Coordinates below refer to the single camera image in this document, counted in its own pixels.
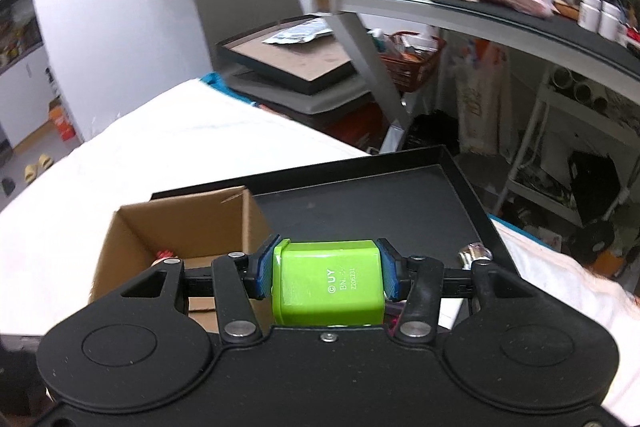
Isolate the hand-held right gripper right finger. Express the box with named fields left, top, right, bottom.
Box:
left=376, top=237, right=542, bottom=342

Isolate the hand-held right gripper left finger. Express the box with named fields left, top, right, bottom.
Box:
left=119, top=234, right=281, bottom=344

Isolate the brown cardboard box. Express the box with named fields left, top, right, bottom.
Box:
left=89, top=186, right=275, bottom=333

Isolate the black shallow tray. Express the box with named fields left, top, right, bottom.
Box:
left=150, top=145, right=508, bottom=308

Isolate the dark red box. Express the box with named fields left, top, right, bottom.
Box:
left=300, top=99, right=388, bottom=152

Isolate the white printed shopping bag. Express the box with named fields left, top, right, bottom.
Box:
left=452, top=42, right=511, bottom=155

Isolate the teal cloth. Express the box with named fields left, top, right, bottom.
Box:
left=200, top=73, right=236, bottom=96

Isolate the red basket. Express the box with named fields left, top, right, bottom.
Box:
left=377, top=32, right=446, bottom=92

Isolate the white shelf rack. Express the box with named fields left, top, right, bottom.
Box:
left=492, top=57, right=640, bottom=228

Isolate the black bag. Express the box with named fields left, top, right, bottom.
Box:
left=567, top=151, right=621, bottom=228

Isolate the silver foil packet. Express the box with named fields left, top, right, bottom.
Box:
left=262, top=18, right=333, bottom=45

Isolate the orange box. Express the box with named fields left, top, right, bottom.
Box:
left=48, top=99, right=77, bottom=142

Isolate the glass top desk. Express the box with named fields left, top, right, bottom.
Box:
left=310, top=0, right=640, bottom=152

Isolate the white storage cabinet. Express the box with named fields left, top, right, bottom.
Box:
left=0, top=0, right=51, bottom=148

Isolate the black picture frame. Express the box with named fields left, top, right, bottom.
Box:
left=215, top=14, right=368, bottom=96

